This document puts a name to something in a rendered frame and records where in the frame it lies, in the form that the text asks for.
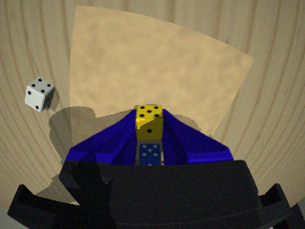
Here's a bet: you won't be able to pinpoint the yellow die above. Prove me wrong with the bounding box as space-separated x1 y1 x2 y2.
135 105 163 139

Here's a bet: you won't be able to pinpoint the blue die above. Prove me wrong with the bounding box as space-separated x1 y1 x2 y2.
139 144 161 166

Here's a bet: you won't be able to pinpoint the white dice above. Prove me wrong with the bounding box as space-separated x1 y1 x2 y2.
25 77 54 113

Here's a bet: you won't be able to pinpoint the tan mat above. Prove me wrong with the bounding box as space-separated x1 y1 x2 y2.
70 5 254 146

